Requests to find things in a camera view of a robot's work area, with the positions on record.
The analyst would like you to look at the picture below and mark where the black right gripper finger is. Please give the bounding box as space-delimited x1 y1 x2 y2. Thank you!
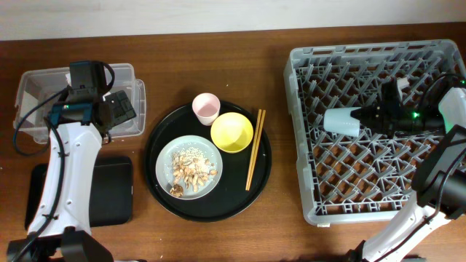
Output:
350 106 374 116
354 116 374 126

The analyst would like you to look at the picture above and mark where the blue plastic cup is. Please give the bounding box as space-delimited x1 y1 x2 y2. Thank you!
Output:
323 107 360 137

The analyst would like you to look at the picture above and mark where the pink plastic cup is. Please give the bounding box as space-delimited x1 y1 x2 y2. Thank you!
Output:
192 92 221 126

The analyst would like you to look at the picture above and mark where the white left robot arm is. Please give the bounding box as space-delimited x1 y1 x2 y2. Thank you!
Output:
7 90 136 261

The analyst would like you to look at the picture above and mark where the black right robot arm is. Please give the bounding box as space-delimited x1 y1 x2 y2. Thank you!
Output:
325 73 465 261

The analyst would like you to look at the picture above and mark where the grey plastic dishwasher rack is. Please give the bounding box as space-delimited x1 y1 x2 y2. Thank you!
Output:
284 39 465 226

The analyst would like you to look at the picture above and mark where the grey plate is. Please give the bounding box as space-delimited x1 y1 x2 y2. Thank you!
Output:
155 135 223 200

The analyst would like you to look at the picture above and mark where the clear plastic bin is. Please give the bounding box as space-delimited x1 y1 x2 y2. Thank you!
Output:
13 63 146 144

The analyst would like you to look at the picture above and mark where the black rectangular bin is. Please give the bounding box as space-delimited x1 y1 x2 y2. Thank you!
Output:
24 156 133 229

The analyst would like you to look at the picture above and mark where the peanut shells and rice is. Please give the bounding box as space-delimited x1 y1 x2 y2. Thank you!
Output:
169 147 220 198

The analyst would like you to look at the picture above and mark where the right wooden chopstick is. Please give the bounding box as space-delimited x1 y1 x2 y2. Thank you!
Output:
249 109 266 190

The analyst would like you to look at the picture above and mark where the wooden chopstick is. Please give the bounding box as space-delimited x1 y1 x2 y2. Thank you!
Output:
249 109 266 190
245 109 262 191

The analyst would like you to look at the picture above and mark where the left wooden chopstick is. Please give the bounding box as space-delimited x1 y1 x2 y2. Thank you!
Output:
245 109 262 191

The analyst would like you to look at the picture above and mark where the round black tray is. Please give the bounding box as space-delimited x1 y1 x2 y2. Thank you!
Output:
143 103 272 222

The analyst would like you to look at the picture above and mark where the yellow plastic bowl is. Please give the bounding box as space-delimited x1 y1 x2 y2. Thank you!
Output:
210 112 254 154

